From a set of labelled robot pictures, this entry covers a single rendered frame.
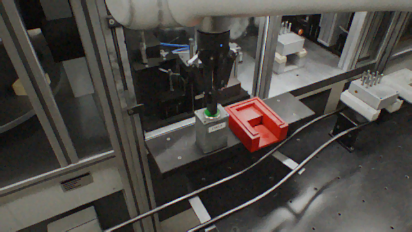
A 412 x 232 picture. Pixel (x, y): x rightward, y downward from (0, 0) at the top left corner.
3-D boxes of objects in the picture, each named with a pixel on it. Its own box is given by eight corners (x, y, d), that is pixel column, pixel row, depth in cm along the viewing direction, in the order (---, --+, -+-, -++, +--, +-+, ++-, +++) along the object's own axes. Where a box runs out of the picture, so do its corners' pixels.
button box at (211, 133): (204, 154, 85) (203, 123, 78) (192, 137, 91) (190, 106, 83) (228, 145, 88) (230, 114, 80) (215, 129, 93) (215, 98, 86)
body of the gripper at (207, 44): (221, 17, 70) (220, 53, 76) (188, 24, 67) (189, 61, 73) (239, 29, 65) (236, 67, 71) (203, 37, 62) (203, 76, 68)
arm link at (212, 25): (184, -3, 64) (185, 24, 67) (203, 11, 57) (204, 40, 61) (221, -10, 67) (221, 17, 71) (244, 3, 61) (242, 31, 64)
